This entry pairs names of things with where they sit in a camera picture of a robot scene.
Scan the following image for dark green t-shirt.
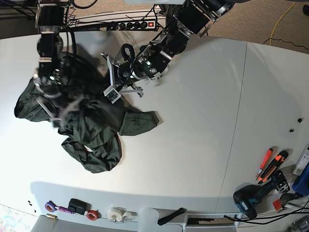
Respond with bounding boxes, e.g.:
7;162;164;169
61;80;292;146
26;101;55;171
14;52;159;174

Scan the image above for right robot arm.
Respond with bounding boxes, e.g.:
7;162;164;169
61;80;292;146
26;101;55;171
33;0;84;128

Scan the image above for yellow cable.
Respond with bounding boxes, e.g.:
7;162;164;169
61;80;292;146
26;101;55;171
269;0;297;45

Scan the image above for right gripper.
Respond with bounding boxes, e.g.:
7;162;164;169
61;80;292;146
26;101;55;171
33;74;84;128

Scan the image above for blue box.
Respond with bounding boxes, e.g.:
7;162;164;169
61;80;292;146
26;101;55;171
292;165;309;196

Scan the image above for red tape roll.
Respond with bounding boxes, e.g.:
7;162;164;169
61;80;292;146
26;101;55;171
86;210;99;221

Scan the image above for teal cordless drill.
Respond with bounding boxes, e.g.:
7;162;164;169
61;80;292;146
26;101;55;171
233;170;290;220

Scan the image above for purple tape roll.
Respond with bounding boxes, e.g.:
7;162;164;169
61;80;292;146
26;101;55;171
45;201;57;212

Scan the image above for white tape roll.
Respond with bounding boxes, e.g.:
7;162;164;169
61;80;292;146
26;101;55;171
106;207;137;223

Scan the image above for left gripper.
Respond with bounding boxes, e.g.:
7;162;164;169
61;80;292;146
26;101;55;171
100;53;169;103

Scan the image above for black action camera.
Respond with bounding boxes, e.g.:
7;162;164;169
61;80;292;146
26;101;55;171
68;198;87;215

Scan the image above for black orange utility knife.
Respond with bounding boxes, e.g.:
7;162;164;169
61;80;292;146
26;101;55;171
257;150;289;184

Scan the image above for black marker pen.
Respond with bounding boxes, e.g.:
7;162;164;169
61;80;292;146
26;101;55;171
157;208;186;226

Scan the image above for white power strip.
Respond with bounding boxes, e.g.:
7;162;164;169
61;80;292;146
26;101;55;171
106;21;157;31

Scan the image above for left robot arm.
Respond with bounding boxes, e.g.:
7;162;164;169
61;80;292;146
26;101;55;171
102;0;235;103

